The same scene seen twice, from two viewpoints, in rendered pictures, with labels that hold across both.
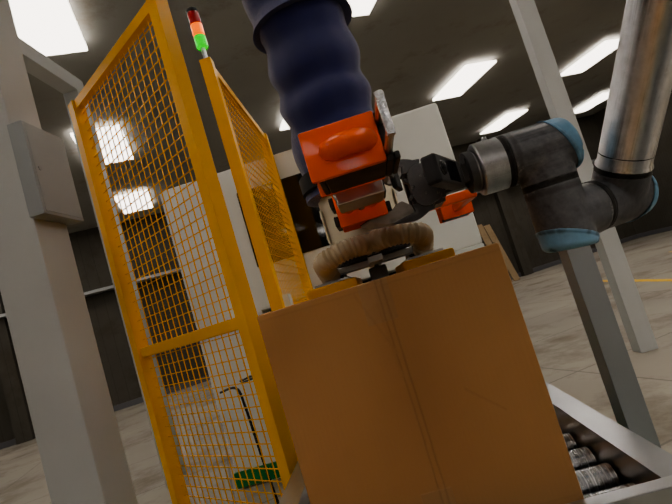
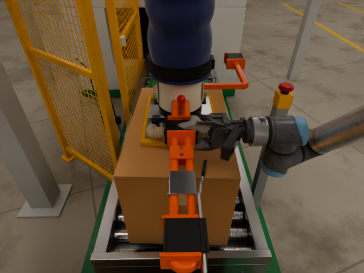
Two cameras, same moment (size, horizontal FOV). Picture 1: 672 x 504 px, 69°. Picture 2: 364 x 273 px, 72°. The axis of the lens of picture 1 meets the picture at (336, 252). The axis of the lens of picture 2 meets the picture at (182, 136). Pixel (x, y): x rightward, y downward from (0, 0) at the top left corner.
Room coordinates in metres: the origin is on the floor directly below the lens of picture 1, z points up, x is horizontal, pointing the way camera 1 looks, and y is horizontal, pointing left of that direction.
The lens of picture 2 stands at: (0.23, -0.02, 1.57)
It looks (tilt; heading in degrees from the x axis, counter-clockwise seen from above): 38 degrees down; 356
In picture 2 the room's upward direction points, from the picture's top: straight up
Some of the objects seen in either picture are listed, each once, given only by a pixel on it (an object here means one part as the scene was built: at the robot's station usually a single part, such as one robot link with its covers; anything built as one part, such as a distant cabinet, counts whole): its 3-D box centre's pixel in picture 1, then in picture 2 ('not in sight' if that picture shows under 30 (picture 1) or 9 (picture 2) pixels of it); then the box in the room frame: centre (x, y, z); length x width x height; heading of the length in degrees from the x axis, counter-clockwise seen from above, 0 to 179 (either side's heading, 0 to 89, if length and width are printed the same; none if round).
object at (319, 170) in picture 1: (344, 157); (180, 240); (0.49, -0.04, 1.12); 0.08 x 0.07 x 0.05; 177
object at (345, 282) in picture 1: (337, 281); (156, 115); (1.09, 0.02, 1.01); 0.34 x 0.10 x 0.05; 177
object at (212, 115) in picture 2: (439, 182); (227, 130); (0.83, -0.20, 1.12); 0.12 x 0.09 x 0.08; 87
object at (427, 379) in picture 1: (407, 368); (180, 158); (1.07, -0.07, 0.79); 0.60 x 0.40 x 0.40; 174
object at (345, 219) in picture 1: (360, 207); (181, 130); (0.84, -0.06, 1.12); 0.10 x 0.08 x 0.06; 87
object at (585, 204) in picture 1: (564, 213); (279, 156); (0.82, -0.39, 1.00); 0.12 x 0.09 x 0.12; 111
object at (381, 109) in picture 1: (392, 155); (205, 215); (0.54, -0.09, 1.12); 0.31 x 0.03 x 0.05; 177
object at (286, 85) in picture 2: not in sight; (285, 89); (1.26, -0.59, 1.02); 0.07 x 0.07 x 0.04
